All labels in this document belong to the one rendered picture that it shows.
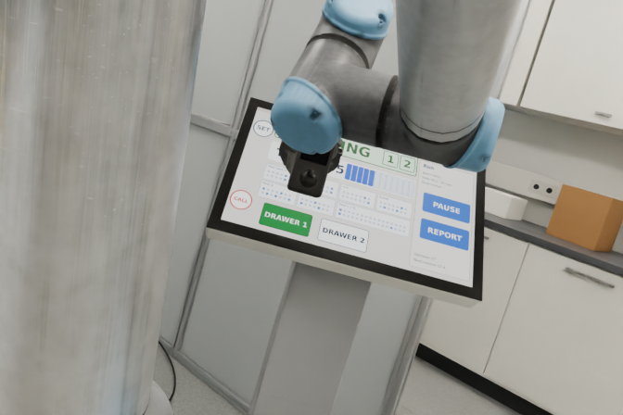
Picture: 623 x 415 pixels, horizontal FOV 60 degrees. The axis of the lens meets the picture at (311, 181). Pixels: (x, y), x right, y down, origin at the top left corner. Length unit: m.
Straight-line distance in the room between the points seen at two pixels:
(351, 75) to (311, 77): 0.04
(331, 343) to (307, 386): 0.11
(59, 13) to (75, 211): 0.08
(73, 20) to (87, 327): 0.13
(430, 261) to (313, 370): 0.34
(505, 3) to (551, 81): 3.08
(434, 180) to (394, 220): 0.14
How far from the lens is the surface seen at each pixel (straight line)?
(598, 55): 3.38
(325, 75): 0.54
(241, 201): 1.00
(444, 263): 1.05
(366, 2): 0.60
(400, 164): 1.12
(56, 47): 0.22
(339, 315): 1.13
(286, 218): 0.99
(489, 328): 3.08
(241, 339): 2.26
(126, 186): 0.23
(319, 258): 0.98
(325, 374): 1.18
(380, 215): 1.04
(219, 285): 2.32
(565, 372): 3.03
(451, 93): 0.39
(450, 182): 1.14
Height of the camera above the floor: 1.21
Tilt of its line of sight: 8 degrees down
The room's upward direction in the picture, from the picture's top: 16 degrees clockwise
